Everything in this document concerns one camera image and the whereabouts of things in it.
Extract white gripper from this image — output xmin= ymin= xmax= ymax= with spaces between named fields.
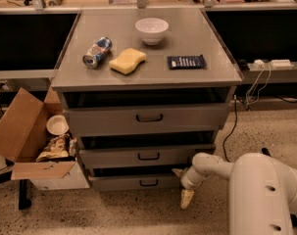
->
xmin=173 ymin=167 xmax=204 ymax=209

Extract grey bottom drawer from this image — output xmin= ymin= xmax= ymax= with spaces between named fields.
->
xmin=89 ymin=173 xmax=180 ymax=192

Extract grey drawer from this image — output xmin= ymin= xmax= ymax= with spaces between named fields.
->
xmin=64 ymin=104 xmax=228 ymax=137
xmin=89 ymin=173 xmax=180 ymax=192
xmin=78 ymin=144 xmax=216 ymax=169

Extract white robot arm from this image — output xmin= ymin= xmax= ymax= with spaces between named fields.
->
xmin=173 ymin=153 xmax=297 ymax=235

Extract grey middle drawer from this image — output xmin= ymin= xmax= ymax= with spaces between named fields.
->
xmin=78 ymin=144 xmax=216 ymax=169

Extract grey top drawer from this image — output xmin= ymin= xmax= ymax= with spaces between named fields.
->
xmin=64 ymin=104 xmax=228 ymax=137

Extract grey drawer cabinet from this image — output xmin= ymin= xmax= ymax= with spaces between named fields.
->
xmin=50 ymin=7 xmax=244 ymax=193

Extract dark blue snack packet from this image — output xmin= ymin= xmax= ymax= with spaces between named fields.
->
xmin=167 ymin=55 xmax=206 ymax=70

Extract crumpled snack bag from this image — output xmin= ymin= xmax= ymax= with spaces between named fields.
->
xmin=36 ymin=133 xmax=77 ymax=163

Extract yellow sponge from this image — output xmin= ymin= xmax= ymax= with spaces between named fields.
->
xmin=109 ymin=48 xmax=147 ymax=75

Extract white bowl in box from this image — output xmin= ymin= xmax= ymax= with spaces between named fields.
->
xmin=46 ymin=115 xmax=69 ymax=135

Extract white plug adapter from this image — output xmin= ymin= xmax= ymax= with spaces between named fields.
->
xmin=253 ymin=60 xmax=265 ymax=68

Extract white power strip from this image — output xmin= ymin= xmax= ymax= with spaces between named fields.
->
xmin=270 ymin=60 xmax=294 ymax=71

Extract brown cardboard box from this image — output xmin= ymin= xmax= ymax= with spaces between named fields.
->
xmin=0 ymin=88 xmax=74 ymax=180

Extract white bowl on cabinet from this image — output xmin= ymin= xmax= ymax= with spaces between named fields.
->
xmin=135 ymin=18 xmax=169 ymax=46

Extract blue crushed soda can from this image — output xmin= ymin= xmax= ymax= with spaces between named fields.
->
xmin=82 ymin=37 xmax=113 ymax=69

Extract black stand leg left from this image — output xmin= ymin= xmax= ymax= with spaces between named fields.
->
xmin=0 ymin=160 xmax=31 ymax=211

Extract black power cable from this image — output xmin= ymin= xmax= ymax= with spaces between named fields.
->
xmin=222 ymin=95 xmax=239 ymax=164

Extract white cables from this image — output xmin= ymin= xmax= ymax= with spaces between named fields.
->
xmin=244 ymin=64 xmax=273 ymax=111

